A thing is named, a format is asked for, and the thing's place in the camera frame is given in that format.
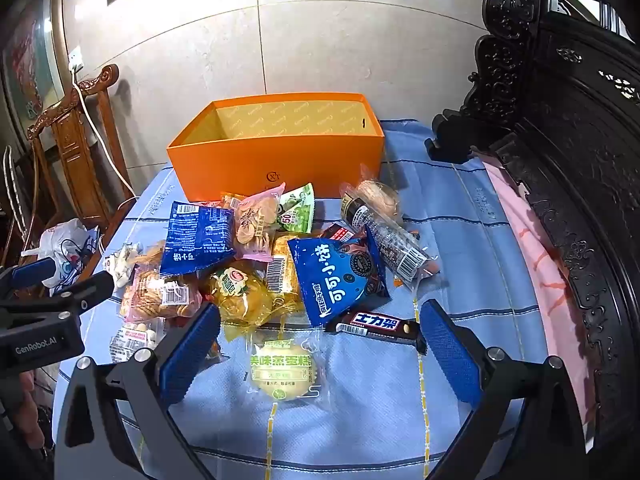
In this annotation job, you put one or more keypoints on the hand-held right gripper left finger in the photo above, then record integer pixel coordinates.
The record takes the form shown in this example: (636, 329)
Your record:
(190, 355)

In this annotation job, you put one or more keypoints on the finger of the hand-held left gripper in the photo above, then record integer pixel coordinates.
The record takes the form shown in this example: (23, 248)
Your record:
(85, 290)
(31, 270)

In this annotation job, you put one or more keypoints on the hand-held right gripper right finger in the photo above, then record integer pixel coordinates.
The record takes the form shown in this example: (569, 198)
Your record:
(450, 355)

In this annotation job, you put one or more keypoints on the brown chocolate bar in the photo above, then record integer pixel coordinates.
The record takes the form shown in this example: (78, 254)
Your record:
(372, 326)

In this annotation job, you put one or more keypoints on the clear steamed cake packet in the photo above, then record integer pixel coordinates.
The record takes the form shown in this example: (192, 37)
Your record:
(282, 367)

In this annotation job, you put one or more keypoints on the orange cardboard box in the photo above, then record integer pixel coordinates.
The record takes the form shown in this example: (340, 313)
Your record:
(280, 170)

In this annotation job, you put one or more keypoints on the person's left hand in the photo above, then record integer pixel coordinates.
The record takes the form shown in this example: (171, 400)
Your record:
(27, 410)

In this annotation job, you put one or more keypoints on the white plastic bag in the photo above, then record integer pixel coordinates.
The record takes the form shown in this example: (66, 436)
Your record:
(60, 240)

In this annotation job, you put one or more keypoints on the white ball candy packet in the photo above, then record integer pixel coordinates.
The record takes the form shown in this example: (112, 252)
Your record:
(135, 335)

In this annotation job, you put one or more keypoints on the small round biscuit packet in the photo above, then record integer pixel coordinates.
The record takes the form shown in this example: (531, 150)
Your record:
(150, 295)

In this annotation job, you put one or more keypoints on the golden crinkled snack packet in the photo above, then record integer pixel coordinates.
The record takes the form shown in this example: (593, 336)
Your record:
(150, 255)

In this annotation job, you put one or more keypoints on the yellow cake packet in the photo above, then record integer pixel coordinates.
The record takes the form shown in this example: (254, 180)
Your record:
(235, 292)

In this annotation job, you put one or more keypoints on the blue checked tablecloth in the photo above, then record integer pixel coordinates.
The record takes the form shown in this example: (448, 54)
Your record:
(380, 410)

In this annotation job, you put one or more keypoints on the brown wooden chair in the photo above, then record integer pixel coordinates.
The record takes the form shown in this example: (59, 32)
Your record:
(75, 160)

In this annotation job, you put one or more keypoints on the dark blue snack packet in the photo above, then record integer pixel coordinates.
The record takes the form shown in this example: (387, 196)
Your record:
(197, 235)

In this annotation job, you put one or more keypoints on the clear packet with black label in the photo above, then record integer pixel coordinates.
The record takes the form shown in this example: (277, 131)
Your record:
(395, 247)

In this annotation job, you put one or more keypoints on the blue cocoa cookie packet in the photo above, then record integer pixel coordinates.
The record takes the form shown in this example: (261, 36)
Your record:
(340, 275)

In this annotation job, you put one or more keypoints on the yellow packet with barcode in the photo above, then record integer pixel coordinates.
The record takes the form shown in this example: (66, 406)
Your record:
(282, 255)

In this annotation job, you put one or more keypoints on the pink patterned cloth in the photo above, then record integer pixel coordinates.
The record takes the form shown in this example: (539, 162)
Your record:
(530, 240)

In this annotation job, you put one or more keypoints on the pink round cookie packet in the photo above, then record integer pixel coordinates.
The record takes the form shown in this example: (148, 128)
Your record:
(255, 222)

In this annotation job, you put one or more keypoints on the bread bun in clear packet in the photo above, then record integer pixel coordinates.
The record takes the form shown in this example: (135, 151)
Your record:
(380, 197)

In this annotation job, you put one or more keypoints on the green snack packet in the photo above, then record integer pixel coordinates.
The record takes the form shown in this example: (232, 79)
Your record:
(298, 210)

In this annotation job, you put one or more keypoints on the dark carved wooden furniture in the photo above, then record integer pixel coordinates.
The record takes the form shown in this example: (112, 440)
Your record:
(575, 135)

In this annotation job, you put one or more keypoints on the framed wall painting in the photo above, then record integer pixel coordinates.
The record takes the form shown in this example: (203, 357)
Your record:
(30, 60)

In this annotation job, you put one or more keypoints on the white wall outlet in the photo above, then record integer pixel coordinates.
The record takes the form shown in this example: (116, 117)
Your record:
(76, 57)

